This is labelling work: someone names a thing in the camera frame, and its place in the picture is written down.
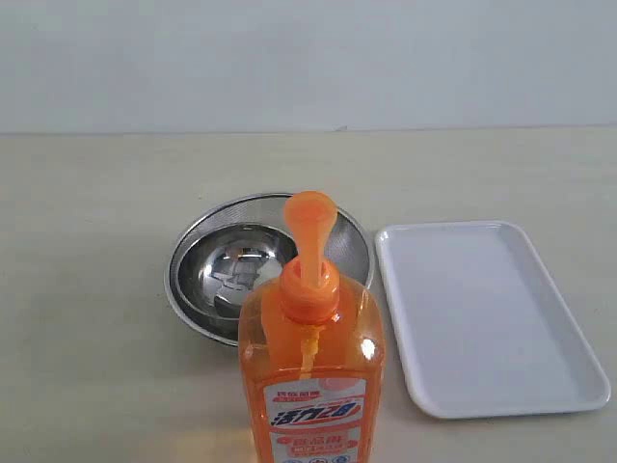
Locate orange soap pump bottle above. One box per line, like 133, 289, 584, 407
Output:
238, 191, 386, 462

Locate steel mesh strainer basket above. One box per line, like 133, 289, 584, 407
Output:
164, 192, 376, 348

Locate small stainless steel bowl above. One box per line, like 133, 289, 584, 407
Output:
172, 223, 297, 319

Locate white rectangular plastic tray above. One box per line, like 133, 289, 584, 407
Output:
375, 221, 611, 420

